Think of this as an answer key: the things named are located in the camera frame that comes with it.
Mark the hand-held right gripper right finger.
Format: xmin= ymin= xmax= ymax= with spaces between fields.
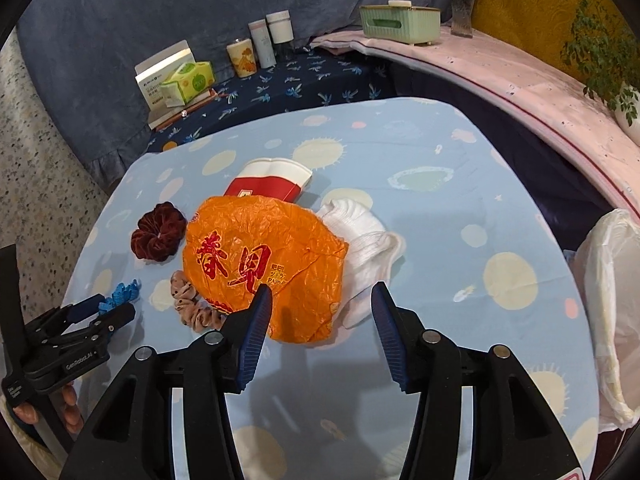
xmin=371 ymin=282 xmax=583 ymax=480

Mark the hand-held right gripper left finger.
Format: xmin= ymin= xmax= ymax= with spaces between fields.
xmin=59 ymin=284 xmax=273 ymax=480

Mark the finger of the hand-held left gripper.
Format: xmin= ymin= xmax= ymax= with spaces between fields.
xmin=50 ymin=302 xmax=137 ymax=357
xmin=37 ymin=294 xmax=108 ymax=337

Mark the orange plastic bag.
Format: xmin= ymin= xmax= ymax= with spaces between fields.
xmin=182 ymin=195 xmax=350 ymax=345

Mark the bin with white liner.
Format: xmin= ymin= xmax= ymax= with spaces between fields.
xmin=572 ymin=208 xmax=640 ymax=431

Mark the person's left hand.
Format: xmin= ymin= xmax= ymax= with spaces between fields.
xmin=12 ymin=381 xmax=84 ymax=433

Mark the light blue planet tablecloth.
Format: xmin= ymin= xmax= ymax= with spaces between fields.
xmin=62 ymin=96 xmax=601 ymax=480

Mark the pink scrunchie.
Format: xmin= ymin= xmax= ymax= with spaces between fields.
xmin=170 ymin=270 xmax=226 ymax=332

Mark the dark red velvet scrunchie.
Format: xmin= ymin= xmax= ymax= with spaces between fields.
xmin=131 ymin=201 xmax=187 ymax=263

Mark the white ribbed sock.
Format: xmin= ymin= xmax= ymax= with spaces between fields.
xmin=315 ymin=199 xmax=407 ymax=330

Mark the red and white paper cup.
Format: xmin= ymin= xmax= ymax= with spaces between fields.
xmin=223 ymin=157 xmax=313 ymax=204

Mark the flat white board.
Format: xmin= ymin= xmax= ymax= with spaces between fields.
xmin=147 ymin=87 xmax=228 ymax=131

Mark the white card box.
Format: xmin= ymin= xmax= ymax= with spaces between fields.
xmin=134 ymin=40 xmax=197 ymax=113

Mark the dark purple cloth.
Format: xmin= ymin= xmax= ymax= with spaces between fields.
xmin=390 ymin=67 xmax=616 ymax=251

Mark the green tissue pack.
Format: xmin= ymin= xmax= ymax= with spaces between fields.
xmin=160 ymin=61 xmax=216 ymax=108

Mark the navy printed cloth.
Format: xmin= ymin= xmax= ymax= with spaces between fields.
xmin=147 ymin=47 xmax=401 ymax=153

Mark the small orange printed can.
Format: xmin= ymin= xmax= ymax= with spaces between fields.
xmin=226 ymin=40 xmax=258 ymax=78

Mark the pink speckled cloth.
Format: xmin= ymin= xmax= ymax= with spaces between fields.
xmin=310 ymin=25 xmax=640 ymax=221

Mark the grey-blue blanket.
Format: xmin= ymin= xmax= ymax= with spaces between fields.
xmin=17 ymin=0 xmax=451 ymax=186

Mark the white slim bottle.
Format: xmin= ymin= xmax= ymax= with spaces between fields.
xmin=248 ymin=19 xmax=277 ymax=68

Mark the white jar dark base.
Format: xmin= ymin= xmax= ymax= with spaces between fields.
xmin=266 ymin=10 xmax=295 ymax=61

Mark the mint green tissue box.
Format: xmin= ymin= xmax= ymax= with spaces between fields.
xmin=359 ymin=0 xmax=442 ymax=47

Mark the yellow cloth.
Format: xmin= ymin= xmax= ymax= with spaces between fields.
xmin=472 ymin=0 xmax=633 ymax=101

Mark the potted green plant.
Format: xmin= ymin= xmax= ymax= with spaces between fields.
xmin=522 ymin=0 xmax=640 ymax=128

